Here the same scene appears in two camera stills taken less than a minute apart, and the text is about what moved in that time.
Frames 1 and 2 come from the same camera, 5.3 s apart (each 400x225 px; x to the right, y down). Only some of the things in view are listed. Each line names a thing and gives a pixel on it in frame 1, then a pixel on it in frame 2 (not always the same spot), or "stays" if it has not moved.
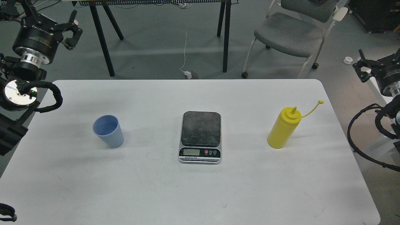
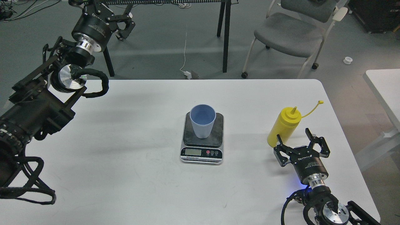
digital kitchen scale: (201, 139) stays
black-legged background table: (99, 7) stays
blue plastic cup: (108, 127) to (203, 116)
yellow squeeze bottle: (285, 126) stays
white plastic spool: (347, 60) stays
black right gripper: (386, 70) to (310, 167)
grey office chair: (298, 28) stays
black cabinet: (378, 16) stays
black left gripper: (41, 33) to (91, 32)
